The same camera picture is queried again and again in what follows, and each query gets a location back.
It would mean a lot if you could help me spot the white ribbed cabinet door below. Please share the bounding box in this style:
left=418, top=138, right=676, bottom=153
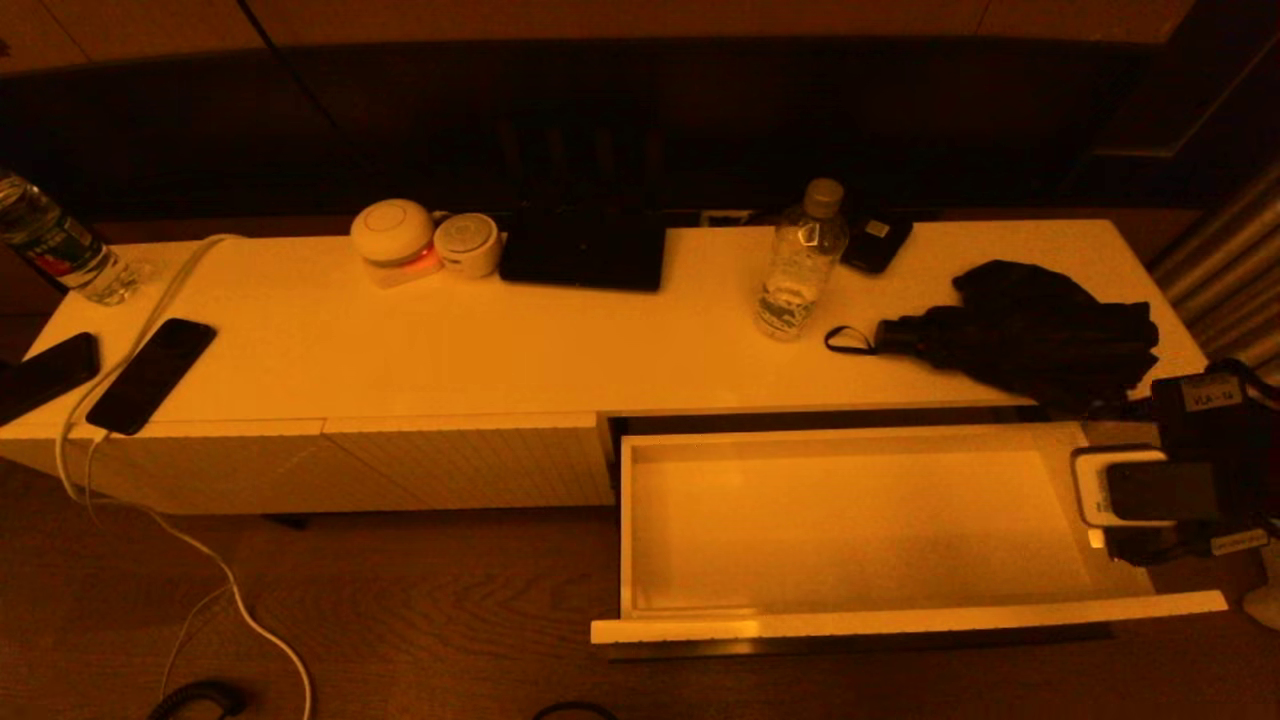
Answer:
left=322, top=413, right=616, bottom=511
left=0, top=418, right=431, bottom=515

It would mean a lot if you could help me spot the small white round speaker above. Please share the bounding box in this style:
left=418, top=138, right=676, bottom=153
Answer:
left=433, top=212, right=502, bottom=279

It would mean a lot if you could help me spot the clear grey-capped water bottle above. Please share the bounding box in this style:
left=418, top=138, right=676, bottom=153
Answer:
left=755, top=177, right=850, bottom=342

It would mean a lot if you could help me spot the black coiled cable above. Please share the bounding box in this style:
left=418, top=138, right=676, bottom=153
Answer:
left=145, top=678, right=246, bottom=720

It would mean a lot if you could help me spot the black umbrella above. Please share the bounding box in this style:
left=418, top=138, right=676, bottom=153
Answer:
left=824, top=259, right=1161, bottom=413

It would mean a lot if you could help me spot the black smartphone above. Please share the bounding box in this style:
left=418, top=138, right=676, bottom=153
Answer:
left=85, top=317, right=217, bottom=436
left=0, top=331, right=101, bottom=426

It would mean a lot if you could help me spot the thin white charging cable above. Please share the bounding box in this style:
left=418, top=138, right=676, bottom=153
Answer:
left=85, top=430, right=236, bottom=701

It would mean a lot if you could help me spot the black flat tablet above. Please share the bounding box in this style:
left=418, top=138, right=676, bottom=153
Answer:
left=498, top=195, right=668, bottom=293

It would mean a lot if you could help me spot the red-labelled water bottle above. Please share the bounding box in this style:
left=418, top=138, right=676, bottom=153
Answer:
left=0, top=168, right=141, bottom=304

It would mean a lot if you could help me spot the small black labelled device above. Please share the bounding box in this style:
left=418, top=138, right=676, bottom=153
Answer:
left=838, top=210, right=914, bottom=274

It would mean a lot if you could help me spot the white cabinet drawer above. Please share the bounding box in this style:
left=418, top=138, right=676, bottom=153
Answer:
left=590, top=420, right=1229, bottom=661

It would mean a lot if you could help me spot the white long low cabinet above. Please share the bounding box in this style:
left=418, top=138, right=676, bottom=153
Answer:
left=0, top=218, right=1211, bottom=516

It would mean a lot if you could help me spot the large white round device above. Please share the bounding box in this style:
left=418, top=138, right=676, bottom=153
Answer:
left=349, top=198, right=443, bottom=289

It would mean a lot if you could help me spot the thick white power cable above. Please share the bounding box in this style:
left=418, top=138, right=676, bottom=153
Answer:
left=52, top=232, right=313, bottom=720

